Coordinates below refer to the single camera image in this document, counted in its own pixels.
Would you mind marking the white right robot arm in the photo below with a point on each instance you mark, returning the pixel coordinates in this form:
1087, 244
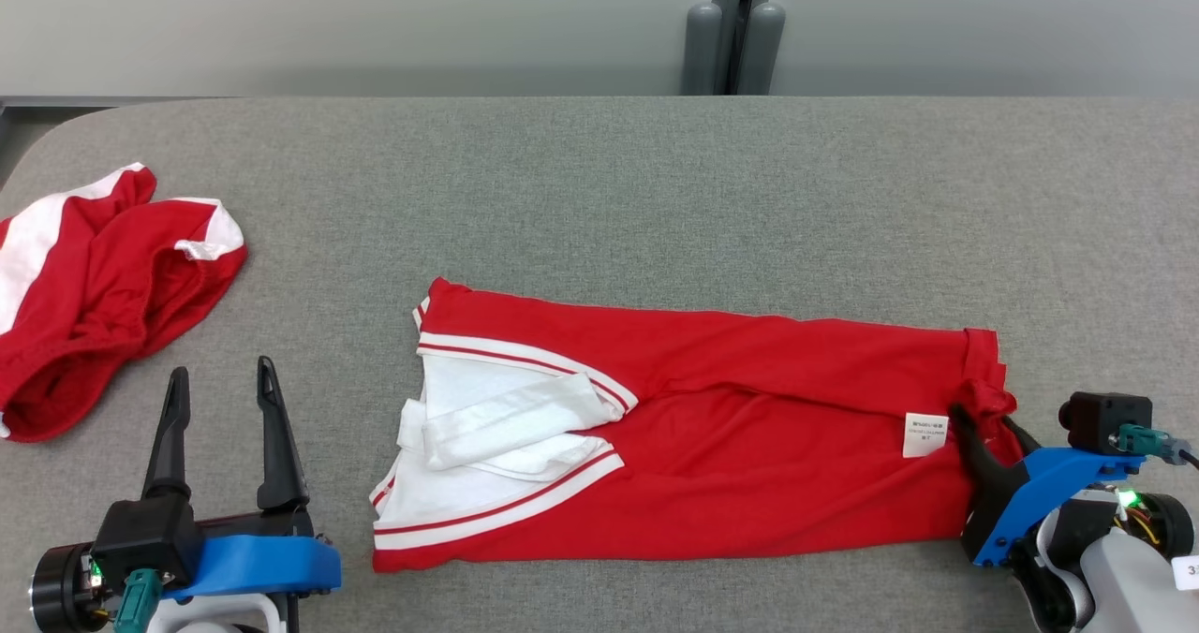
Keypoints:
1133, 586

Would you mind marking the blue left camera mount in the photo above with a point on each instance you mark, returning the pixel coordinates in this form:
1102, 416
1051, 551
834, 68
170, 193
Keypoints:
262, 563

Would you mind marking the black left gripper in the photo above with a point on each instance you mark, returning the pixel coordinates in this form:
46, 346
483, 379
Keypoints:
262, 523

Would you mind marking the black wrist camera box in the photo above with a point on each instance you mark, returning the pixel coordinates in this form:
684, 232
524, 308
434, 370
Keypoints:
145, 539
1096, 422

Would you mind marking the red shorts with white stripe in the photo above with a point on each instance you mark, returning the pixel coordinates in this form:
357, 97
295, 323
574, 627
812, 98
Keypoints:
84, 315

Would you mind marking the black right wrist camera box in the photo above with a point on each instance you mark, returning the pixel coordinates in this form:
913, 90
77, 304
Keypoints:
1096, 422

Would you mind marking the grey partition post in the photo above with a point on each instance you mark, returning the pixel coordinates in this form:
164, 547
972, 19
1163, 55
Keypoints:
731, 24

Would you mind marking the white paper tag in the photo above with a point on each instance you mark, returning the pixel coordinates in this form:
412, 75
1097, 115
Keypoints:
1188, 572

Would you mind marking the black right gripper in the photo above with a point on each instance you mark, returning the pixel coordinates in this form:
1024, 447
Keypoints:
1077, 525

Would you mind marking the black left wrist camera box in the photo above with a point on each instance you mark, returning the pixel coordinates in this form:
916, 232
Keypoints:
145, 539

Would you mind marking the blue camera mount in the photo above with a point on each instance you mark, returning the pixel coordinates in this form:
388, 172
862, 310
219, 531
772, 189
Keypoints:
262, 563
1040, 483

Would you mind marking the blue right camera mount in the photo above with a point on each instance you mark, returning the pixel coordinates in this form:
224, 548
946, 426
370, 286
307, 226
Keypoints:
1040, 483

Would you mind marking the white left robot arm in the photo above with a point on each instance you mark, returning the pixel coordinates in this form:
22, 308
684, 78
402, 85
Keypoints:
225, 619

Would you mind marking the red shirt with white sleeves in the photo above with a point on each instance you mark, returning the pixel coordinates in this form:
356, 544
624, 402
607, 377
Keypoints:
749, 446

